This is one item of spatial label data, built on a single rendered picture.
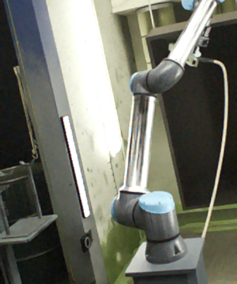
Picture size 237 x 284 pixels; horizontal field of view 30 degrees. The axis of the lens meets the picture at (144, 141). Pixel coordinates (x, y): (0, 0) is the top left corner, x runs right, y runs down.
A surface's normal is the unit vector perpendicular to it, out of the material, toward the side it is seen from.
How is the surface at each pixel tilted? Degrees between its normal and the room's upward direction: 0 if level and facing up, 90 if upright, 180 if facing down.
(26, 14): 90
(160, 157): 57
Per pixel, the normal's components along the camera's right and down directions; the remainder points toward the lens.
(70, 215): -0.25, 0.20
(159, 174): -0.31, -0.36
